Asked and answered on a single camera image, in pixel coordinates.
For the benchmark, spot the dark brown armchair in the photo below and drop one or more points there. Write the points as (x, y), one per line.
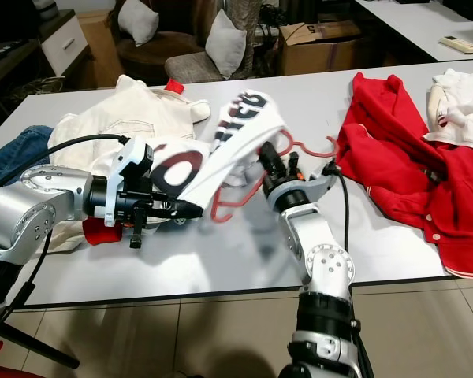
(177, 43)

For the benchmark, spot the grey patterned armchair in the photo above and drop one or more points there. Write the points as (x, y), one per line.
(189, 69)

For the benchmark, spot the white drawer cabinet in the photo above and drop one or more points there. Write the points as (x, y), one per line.
(65, 46)

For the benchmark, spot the white shirt dark lettering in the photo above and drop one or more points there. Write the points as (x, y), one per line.
(240, 142)

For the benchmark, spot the white remote control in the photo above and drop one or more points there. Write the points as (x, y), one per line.
(459, 45)

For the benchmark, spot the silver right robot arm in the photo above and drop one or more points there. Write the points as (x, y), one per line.
(323, 268)

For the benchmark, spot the grey square pillow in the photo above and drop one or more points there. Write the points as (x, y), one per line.
(226, 43)
(138, 22)

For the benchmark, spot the blue denim jeans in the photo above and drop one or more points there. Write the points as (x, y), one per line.
(16, 150)

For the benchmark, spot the red garment white trim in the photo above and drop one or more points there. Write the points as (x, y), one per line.
(402, 173)

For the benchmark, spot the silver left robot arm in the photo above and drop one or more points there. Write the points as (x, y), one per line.
(24, 220)

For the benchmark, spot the cream white crumpled garment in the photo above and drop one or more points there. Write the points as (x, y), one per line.
(457, 102)

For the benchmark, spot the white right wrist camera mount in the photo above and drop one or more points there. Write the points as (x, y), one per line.
(315, 189)

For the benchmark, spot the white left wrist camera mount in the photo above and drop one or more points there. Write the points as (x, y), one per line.
(117, 177)

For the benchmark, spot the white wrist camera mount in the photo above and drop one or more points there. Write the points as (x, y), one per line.
(117, 177)
(315, 189)

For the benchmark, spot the open brown cardboard box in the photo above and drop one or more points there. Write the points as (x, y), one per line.
(319, 51)

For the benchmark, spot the cream jacket red cuffs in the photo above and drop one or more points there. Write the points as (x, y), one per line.
(118, 118)

